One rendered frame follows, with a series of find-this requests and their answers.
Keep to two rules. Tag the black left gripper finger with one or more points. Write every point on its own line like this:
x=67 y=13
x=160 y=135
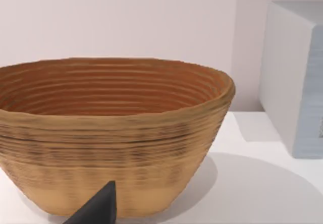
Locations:
x=102 y=206

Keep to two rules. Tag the brown woven basket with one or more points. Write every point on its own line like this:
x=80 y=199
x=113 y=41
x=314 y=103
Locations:
x=121 y=145

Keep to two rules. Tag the pale blue box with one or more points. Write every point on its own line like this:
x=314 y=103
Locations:
x=287 y=77

